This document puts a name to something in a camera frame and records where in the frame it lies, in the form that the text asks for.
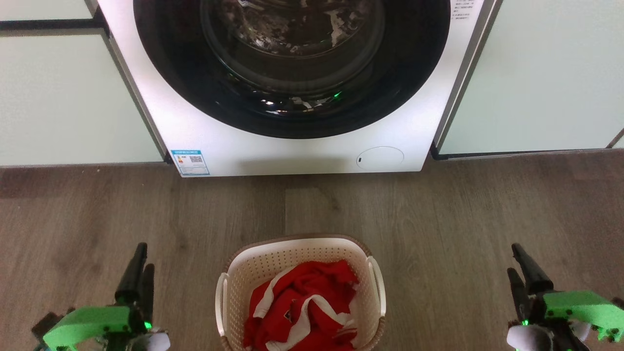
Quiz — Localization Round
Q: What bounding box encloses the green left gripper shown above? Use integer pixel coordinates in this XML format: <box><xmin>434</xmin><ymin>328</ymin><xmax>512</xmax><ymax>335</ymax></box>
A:
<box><xmin>32</xmin><ymin>242</ymin><xmax>156</xmax><ymax>351</ymax></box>

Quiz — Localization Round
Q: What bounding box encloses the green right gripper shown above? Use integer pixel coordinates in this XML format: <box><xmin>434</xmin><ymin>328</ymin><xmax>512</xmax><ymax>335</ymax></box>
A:
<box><xmin>507</xmin><ymin>243</ymin><xmax>624</xmax><ymax>343</ymax></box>

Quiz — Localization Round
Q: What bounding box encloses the cream perforated laundry basket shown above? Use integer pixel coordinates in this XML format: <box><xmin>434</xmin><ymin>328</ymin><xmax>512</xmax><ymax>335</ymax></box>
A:
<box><xmin>214</xmin><ymin>234</ymin><xmax>388</xmax><ymax>351</ymax></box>

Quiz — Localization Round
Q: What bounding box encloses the blue energy label sticker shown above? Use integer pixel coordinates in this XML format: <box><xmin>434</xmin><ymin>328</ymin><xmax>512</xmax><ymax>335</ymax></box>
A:
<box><xmin>170</xmin><ymin>149</ymin><xmax>211</xmax><ymax>177</ymax></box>

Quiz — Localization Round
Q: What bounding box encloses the red white garment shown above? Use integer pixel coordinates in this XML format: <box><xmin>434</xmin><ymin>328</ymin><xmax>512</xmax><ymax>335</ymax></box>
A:
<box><xmin>242</xmin><ymin>259</ymin><xmax>362</xmax><ymax>351</ymax></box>

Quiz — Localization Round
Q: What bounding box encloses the white washing machine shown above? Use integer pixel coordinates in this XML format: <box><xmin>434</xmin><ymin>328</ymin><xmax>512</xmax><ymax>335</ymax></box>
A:
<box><xmin>97</xmin><ymin>0</ymin><xmax>499</xmax><ymax>178</ymax></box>

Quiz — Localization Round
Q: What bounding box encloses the round white filter cover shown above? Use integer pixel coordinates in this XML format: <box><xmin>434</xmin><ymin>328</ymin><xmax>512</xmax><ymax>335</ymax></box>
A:
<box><xmin>355</xmin><ymin>146</ymin><xmax>405</xmax><ymax>172</ymax></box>

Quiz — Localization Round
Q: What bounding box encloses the pale green cabinet with black gap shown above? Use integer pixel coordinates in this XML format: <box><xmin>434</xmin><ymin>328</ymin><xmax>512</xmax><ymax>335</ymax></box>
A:
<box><xmin>0</xmin><ymin>0</ymin><xmax>169</xmax><ymax>168</ymax></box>

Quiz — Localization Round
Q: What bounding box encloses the black round washing machine door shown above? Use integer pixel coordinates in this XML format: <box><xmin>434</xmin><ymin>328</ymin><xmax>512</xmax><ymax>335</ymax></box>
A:
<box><xmin>133</xmin><ymin>0</ymin><xmax>452</xmax><ymax>140</ymax></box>

